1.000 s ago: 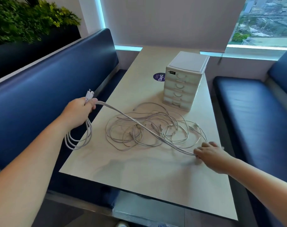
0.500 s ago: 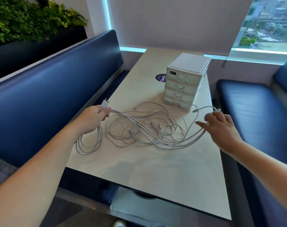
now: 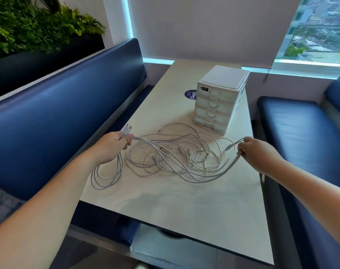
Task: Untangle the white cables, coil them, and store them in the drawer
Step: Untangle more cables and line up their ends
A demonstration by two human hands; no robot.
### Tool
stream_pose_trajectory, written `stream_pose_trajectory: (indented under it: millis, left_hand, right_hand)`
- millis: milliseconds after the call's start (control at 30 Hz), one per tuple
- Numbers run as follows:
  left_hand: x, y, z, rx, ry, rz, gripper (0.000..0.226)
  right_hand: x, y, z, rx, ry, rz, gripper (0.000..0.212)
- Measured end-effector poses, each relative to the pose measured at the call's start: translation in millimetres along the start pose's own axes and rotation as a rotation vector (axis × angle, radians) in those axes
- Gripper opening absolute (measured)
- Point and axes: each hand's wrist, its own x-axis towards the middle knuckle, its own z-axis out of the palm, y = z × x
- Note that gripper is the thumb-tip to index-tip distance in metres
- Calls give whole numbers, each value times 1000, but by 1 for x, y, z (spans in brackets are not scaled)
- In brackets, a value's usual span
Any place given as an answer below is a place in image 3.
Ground person's right hand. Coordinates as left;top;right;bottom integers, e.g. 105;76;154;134
237;136;285;174

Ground person's left hand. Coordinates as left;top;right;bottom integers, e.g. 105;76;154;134
98;131;134;166

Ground tangle of white cables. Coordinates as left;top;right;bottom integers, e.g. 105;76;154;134
126;123;235;177

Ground white mini drawer cabinet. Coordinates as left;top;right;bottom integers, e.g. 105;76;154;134
193;65;250;136

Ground person's left forearm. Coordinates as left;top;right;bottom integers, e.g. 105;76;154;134
0;149;109;269

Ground black planter box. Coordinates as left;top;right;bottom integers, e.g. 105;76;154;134
0;33;105;101

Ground blue padded bench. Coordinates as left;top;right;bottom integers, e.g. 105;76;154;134
0;38;155;247
257;67;340;269

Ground white table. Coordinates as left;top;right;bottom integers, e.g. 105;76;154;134
80;59;274;266

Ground white roller blind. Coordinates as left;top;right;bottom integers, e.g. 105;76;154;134
128;0;304;68

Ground glass window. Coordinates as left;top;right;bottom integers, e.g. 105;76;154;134
275;0;340;65

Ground green leafy plants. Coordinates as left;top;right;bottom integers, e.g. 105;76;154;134
0;0;106;61

